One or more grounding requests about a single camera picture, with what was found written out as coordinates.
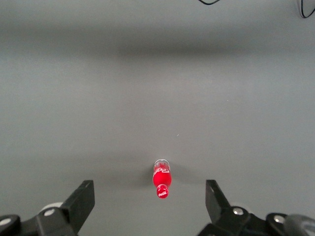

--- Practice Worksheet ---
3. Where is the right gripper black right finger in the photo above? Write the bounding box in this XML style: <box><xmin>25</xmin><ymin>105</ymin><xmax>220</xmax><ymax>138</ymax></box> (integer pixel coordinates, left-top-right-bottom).
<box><xmin>198</xmin><ymin>179</ymin><xmax>288</xmax><ymax>236</ymax></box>

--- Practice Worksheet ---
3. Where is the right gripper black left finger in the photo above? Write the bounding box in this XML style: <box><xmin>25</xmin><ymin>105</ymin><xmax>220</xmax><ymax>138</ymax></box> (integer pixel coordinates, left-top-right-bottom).
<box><xmin>0</xmin><ymin>179</ymin><xmax>95</xmax><ymax>236</ymax></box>

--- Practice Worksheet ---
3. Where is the red cola bottle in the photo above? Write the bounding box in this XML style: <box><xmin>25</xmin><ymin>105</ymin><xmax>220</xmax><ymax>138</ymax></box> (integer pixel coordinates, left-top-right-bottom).
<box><xmin>152</xmin><ymin>158</ymin><xmax>171</xmax><ymax>199</ymax></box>

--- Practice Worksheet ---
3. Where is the dark grey table mat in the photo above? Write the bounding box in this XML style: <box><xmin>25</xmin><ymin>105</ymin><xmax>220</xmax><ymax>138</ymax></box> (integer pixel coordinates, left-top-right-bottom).
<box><xmin>0</xmin><ymin>0</ymin><xmax>315</xmax><ymax>236</ymax></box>

